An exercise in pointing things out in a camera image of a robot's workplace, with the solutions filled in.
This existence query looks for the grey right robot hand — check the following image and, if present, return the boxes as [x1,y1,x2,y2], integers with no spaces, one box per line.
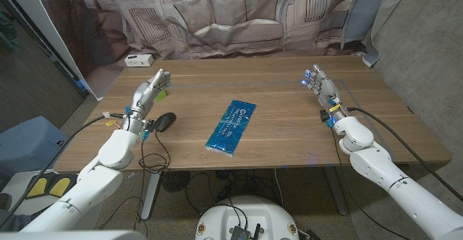
[302,64,350,120]

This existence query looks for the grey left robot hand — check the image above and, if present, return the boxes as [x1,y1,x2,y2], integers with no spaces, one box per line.
[121,69,172,132]

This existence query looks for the black computer mouse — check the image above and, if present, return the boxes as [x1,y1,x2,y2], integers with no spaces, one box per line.
[152,112,177,133]

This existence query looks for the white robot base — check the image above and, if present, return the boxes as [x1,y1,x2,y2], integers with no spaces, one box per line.
[195,195,300,240]

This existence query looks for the white power strip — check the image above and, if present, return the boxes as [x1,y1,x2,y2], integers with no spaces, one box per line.
[124,53,154,68]

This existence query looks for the black round floor object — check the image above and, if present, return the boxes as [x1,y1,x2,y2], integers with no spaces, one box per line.
[161,170,191,193]

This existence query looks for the blue gel pack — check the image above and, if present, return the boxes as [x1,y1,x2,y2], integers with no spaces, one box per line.
[205,99,258,158]

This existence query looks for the printed sofa backdrop cloth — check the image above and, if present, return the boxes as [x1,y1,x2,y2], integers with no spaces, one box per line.
[27,0,394,100]

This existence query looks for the white partition panel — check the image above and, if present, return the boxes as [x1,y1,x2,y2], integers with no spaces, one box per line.
[0,0,104,102]

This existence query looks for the black yellow foot pedal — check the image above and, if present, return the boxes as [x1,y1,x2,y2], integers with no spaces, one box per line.
[24,172,80,200]

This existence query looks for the blue grey bin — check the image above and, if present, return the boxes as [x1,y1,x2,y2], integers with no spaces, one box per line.
[0,115,72,183]

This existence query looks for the white floor board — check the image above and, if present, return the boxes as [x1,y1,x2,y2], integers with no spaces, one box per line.
[0,169,102,230]

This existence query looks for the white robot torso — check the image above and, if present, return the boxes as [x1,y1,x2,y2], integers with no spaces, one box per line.
[0,230,147,240]

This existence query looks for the person leg with dark shoe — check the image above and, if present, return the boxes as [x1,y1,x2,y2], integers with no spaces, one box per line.
[0,192,37,232]

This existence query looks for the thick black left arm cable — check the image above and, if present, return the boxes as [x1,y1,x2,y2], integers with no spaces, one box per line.
[0,112,127,230]

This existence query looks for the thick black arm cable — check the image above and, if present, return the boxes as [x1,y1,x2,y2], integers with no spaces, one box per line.
[0,112,127,230]
[346,106,463,203]

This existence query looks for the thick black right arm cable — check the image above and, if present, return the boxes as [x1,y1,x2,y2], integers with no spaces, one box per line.
[346,106,463,203]

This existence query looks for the thin black mouse cable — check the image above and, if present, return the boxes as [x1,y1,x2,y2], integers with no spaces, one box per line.
[138,130,171,174]

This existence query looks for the black cable tangle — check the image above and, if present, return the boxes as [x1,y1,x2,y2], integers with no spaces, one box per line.
[184,169,283,215]

